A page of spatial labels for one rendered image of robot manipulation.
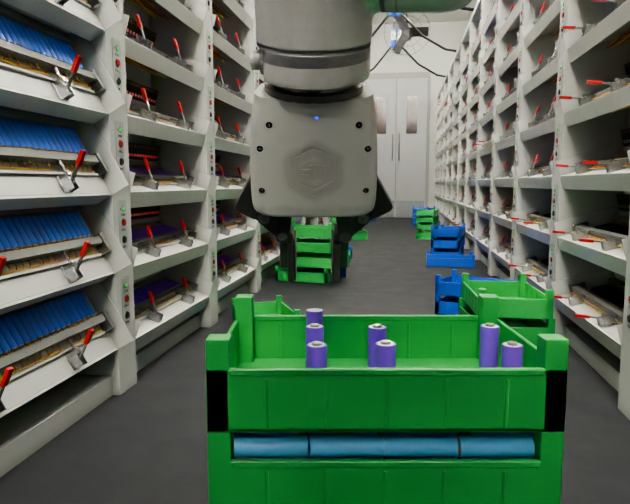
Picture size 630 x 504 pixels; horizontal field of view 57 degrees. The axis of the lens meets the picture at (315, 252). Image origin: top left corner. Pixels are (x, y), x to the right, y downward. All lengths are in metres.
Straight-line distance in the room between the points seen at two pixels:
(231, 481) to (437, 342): 0.30
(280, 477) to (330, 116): 0.30
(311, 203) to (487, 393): 0.21
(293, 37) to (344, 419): 0.30
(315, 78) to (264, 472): 0.32
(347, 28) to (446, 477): 0.37
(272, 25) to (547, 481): 0.43
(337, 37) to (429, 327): 0.39
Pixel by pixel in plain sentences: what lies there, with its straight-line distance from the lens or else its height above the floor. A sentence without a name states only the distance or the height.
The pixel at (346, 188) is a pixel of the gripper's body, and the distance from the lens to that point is 0.46.
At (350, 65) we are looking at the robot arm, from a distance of 0.42.
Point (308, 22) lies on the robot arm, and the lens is 0.41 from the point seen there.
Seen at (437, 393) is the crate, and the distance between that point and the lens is 0.51.
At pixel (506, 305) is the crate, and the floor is 0.20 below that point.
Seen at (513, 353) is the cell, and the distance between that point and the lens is 0.54.
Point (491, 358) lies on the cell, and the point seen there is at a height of 0.36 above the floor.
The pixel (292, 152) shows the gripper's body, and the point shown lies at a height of 0.55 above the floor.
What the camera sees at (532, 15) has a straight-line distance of 2.87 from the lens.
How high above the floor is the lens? 0.53
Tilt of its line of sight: 7 degrees down
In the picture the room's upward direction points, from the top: straight up
